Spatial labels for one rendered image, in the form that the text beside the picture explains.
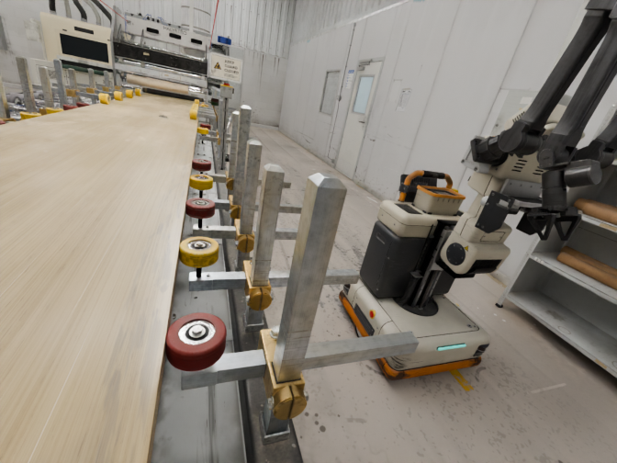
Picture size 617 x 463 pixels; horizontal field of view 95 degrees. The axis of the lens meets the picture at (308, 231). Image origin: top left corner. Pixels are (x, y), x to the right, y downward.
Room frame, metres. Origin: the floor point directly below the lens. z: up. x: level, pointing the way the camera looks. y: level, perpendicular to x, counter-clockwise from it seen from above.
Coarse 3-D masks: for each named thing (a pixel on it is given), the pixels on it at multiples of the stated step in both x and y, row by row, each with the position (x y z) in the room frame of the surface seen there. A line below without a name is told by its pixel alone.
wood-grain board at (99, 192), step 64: (0, 128) 1.10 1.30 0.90; (64, 128) 1.32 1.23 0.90; (128, 128) 1.62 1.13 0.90; (192, 128) 2.08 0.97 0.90; (0, 192) 0.58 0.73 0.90; (64, 192) 0.65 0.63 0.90; (128, 192) 0.73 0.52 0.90; (0, 256) 0.37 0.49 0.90; (64, 256) 0.40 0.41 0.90; (128, 256) 0.44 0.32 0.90; (0, 320) 0.25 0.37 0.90; (64, 320) 0.27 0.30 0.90; (128, 320) 0.29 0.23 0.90; (0, 384) 0.18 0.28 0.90; (64, 384) 0.19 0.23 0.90; (128, 384) 0.21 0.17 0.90; (0, 448) 0.13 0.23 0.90; (64, 448) 0.14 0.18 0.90; (128, 448) 0.15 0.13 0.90
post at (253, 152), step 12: (252, 144) 0.75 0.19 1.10; (252, 156) 0.75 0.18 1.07; (252, 168) 0.75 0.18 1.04; (252, 180) 0.75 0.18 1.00; (252, 192) 0.75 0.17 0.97; (252, 204) 0.76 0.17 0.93; (252, 216) 0.76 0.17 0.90; (240, 228) 0.76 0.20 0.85; (240, 252) 0.75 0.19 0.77; (240, 264) 0.75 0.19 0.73
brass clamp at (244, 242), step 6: (234, 222) 0.83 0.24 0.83; (240, 234) 0.74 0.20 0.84; (246, 234) 0.75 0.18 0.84; (252, 234) 0.76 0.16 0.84; (240, 240) 0.72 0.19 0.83; (246, 240) 0.73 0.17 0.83; (252, 240) 0.74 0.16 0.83; (240, 246) 0.72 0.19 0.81; (246, 246) 0.73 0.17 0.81; (252, 246) 0.73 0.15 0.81; (246, 252) 0.73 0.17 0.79
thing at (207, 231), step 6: (198, 228) 0.75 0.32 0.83; (204, 228) 0.75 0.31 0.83; (210, 228) 0.76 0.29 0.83; (216, 228) 0.77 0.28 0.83; (222, 228) 0.78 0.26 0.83; (228, 228) 0.79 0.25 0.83; (234, 228) 0.79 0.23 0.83; (252, 228) 0.82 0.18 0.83; (276, 228) 0.86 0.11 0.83; (282, 228) 0.87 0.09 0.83; (288, 228) 0.88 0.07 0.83; (198, 234) 0.74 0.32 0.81; (204, 234) 0.74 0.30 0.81; (210, 234) 0.75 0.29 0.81; (216, 234) 0.76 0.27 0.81; (222, 234) 0.77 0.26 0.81; (228, 234) 0.77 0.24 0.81; (234, 234) 0.78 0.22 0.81; (276, 234) 0.83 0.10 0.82; (282, 234) 0.84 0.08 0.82; (288, 234) 0.85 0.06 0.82; (294, 234) 0.86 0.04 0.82
